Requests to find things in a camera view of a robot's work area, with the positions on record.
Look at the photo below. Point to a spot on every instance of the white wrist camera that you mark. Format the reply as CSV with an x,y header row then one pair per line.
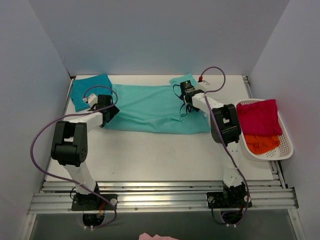
x,y
202,84
91,99

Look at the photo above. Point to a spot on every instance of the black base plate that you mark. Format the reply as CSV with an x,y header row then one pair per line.
x,y
223,200
90,202

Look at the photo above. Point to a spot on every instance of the aluminium rail frame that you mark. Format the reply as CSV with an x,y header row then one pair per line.
x,y
166,172

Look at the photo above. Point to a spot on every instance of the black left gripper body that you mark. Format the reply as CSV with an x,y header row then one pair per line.
x,y
112,113

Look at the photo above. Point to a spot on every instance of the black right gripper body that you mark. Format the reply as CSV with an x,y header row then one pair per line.
x,y
186,100

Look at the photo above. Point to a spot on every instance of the mint green t-shirt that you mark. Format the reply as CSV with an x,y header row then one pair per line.
x,y
156,109

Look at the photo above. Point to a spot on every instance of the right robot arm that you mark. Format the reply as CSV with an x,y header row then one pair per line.
x,y
225,129

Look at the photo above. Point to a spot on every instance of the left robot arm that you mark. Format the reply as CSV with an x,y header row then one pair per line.
x,y
70,141

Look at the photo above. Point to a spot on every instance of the magenta t-shirt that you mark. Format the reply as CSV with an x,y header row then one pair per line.
x,y
259,118

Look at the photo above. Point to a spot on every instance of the white perforated plastic basket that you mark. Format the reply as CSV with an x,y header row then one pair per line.
x,y
282,152

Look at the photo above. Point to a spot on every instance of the folded teal t-shirt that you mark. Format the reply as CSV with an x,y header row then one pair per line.
x,y
86,87

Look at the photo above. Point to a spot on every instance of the pink cloth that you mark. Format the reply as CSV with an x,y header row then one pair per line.
x,y
146,236

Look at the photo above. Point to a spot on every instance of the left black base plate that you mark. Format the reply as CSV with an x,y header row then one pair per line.
x,y
90,202

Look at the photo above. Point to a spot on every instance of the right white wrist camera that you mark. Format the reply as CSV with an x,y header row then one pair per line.
x,y
202,84

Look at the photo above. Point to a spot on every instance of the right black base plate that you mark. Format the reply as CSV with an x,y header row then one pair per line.
x,y
223,200

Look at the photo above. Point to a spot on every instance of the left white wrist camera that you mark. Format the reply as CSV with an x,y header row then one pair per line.
x,y
91,99

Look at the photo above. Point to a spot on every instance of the orange t-shirt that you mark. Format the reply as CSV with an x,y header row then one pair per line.
x,y
261,144

